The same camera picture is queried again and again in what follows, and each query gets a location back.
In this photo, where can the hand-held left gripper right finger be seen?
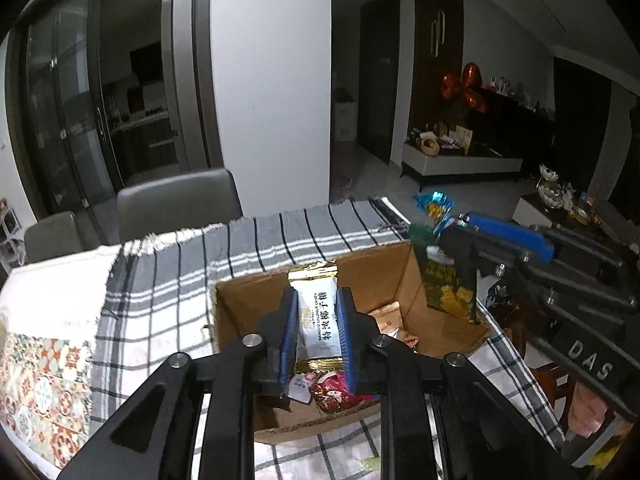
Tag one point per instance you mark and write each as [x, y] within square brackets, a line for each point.
[346, 340]

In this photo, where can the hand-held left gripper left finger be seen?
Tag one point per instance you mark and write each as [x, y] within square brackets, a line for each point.
[289, 340]

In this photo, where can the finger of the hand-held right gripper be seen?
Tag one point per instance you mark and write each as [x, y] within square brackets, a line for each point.
[480, 250]
[505, 235]

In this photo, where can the white and gold candy packet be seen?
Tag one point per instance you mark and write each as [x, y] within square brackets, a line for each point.
[317, 320]

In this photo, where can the dark green snack packet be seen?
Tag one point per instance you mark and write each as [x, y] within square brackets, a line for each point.
[445, 280]

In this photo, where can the brown cardboard box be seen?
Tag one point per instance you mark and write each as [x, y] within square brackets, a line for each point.
[250, 305]

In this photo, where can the red snack packet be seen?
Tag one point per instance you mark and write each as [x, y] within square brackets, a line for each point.
[335, 395]

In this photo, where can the blue foil candy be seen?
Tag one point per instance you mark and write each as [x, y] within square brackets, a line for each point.
[435, 206]

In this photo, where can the person's right hand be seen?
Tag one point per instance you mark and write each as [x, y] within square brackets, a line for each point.
[592, 410]

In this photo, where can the orange wooden chair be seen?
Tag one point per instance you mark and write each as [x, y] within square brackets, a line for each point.
[555, 385]

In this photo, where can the beige snack packet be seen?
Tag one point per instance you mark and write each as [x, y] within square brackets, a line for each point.
[390, 317]

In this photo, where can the white and pink snack packet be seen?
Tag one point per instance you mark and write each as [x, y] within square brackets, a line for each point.
[305, 387]

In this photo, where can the lotus shaped ornament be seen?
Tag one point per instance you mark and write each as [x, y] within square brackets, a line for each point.
[548, 185]

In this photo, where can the white low bench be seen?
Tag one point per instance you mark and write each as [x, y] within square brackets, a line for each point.
[460, 165]

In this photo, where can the printed card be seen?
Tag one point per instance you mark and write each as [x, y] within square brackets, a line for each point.
[462, 140]

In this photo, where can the dark sideboard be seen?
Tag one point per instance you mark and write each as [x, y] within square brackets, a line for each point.
[515, 125]

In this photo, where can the small basket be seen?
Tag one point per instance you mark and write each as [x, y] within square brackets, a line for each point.
[431, 146]

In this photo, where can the red heart balloon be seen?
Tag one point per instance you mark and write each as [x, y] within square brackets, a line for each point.
[476, 102]
[451, 87]
[472, 75]

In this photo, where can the black and white checked tablecloth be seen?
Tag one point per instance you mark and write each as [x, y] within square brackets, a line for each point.
[165, 280]

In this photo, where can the dark door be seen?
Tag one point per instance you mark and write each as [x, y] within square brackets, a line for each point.
[380, 80]

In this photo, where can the dark wardrobe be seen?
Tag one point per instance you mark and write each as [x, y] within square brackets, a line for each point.
[437, 30]

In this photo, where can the glass sliding door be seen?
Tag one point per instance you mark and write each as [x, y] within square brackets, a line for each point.
[65, 110]

